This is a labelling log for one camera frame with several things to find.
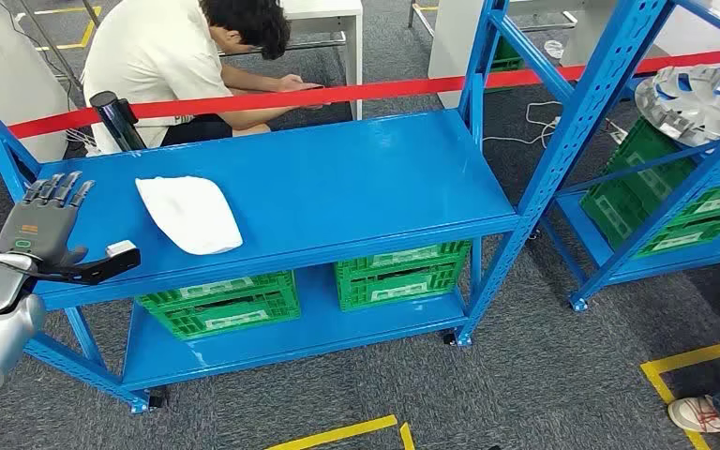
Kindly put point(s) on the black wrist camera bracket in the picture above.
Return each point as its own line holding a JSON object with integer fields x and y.
{"x": 99, "y": 270}

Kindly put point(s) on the standing person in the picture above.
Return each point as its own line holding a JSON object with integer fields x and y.
{"x": 695, "y": 415}

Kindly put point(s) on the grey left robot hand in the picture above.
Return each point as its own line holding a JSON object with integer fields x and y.
{"x": 37, "y": 226}

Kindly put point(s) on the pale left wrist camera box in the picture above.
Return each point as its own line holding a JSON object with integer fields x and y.
{"x": 121, "y": 248}

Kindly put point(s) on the crouching person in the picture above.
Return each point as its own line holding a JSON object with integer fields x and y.
{"x": 149, "y": 56}

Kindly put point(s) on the red barrier tape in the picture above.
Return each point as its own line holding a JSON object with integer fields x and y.
{"x": 335, "y": 94}

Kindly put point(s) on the blue metal shelf rack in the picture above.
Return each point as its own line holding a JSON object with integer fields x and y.
{"x": 335, "y": 180}
{"x": 664, "y": 217}

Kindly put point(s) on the black stanchion post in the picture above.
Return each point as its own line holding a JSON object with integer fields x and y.
{"x": 114, "y": 121}

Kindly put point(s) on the white cabinet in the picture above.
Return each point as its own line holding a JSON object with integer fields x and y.
{"x": 583, "y": 25}
{"x": 6, "y": 74}
{"x": 450, "y": 49}

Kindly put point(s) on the yellow floor tape square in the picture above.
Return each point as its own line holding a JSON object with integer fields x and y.
{"x": 335, "y": 432}
{"x": 708, "y": 354}
{"x": 88, "y": 32}

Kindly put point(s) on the silver wheel cover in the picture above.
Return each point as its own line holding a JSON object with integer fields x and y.
{"x": 695, "y": 105}

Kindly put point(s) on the white plastic shell part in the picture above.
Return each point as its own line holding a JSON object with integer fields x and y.
{"x": 189, "y": 214}

